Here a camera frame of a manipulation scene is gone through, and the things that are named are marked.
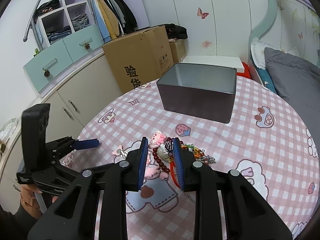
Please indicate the teal bunk bed frame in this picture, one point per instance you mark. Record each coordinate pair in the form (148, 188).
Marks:
(286, 24)

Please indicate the small green plant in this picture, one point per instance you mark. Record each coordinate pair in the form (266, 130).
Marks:
(36, 52)

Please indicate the teal drawer cabinet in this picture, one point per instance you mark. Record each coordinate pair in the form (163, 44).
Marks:
(52, 61)

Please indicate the red stool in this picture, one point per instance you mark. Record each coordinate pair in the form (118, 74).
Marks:
(246, 72)

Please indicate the white pillow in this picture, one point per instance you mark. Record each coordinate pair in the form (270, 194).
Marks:
(258, 48)

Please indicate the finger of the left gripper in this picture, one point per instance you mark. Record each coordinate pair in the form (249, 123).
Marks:
(82, 171)
(86, 144)

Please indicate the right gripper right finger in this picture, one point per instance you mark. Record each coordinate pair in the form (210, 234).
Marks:
(226, 203)

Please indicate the jewelry pile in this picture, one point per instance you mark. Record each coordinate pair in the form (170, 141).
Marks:
(180, 157)

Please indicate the large cardboard box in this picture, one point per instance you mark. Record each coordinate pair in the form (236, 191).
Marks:
(139, 57)

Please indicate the pink checkered tablecloth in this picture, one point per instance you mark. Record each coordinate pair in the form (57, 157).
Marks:
(265, 140)

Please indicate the hanging clothes row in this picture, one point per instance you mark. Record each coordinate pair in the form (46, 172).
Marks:
(113, 18)

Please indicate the grey bed duvet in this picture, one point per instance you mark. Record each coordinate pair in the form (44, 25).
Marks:
(296, 80)

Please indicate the grey metal tin box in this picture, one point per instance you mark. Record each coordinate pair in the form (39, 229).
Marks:
(199, 90)

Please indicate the black bag on boxes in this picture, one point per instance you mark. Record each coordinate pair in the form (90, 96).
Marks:
(175, 32)

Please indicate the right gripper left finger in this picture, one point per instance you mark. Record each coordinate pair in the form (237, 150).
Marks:
(83, 205)

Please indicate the small cardboard box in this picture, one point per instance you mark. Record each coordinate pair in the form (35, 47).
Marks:
(178, 51)

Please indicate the purple cubby shelf unit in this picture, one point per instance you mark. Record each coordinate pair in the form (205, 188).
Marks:
(55, 15)

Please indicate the person left hand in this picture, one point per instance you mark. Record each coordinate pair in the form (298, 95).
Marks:
(28, 200)

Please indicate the white wardrobe doors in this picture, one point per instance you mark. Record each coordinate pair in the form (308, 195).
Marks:
(214, 27)

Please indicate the grey metal handrail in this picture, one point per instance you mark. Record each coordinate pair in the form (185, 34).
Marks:
(31, 23)

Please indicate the white board on stool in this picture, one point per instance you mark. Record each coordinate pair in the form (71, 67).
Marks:
(224, 61)

